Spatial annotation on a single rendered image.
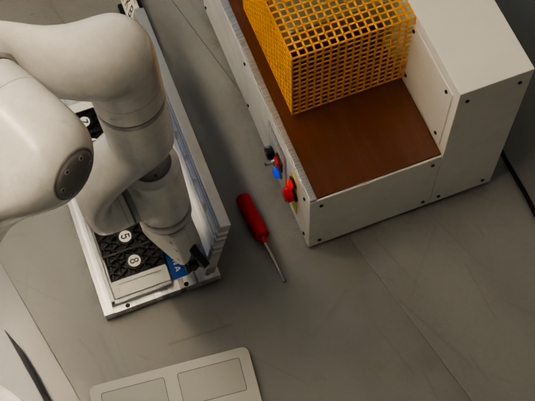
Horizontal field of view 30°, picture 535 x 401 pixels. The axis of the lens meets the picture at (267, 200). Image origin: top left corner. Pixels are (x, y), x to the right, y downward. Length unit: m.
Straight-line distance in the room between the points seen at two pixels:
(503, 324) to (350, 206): 0.33
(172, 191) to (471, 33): 0.50
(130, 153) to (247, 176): 0.56
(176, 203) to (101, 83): 0.39
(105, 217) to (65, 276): 0.39
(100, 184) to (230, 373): 0.47
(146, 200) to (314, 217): 0.33
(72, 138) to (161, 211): 0.47
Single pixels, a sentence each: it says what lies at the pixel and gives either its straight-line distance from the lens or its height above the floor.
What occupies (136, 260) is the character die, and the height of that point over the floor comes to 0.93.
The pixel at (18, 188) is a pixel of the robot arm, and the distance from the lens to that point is 1.01.
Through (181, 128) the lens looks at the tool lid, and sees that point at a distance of 1.62.
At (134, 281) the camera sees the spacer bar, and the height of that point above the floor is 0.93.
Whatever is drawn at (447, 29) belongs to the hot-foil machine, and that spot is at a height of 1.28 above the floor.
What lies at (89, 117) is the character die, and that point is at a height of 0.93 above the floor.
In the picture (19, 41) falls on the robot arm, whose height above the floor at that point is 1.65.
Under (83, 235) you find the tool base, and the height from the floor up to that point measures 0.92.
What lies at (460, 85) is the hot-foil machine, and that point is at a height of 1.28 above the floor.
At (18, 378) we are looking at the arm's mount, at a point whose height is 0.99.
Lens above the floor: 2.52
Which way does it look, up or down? 65 degrees down
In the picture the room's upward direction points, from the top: 4 degrees counter-clockwise
